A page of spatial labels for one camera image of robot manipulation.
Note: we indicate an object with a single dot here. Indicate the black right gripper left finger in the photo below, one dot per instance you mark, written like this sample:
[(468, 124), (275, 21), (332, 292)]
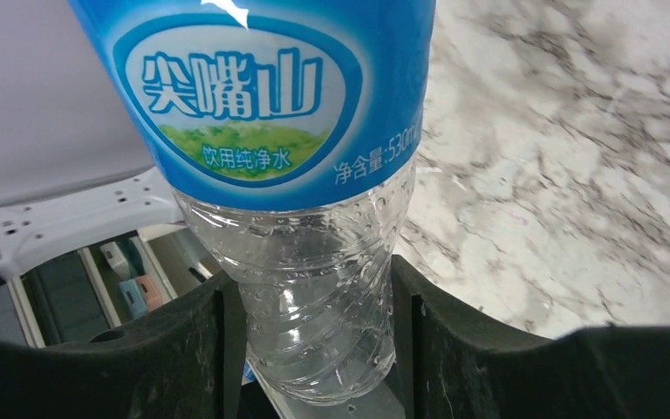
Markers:
[(182, 360)]

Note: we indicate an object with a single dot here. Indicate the blue label clear bottle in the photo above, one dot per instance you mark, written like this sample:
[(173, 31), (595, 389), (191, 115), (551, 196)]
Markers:
[(287, 132)]

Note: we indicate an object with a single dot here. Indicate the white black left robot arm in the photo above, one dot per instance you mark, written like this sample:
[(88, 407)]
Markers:
[(34, 233)]

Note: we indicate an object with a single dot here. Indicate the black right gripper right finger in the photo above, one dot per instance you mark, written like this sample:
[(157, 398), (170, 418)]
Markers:
[(453, 361)]

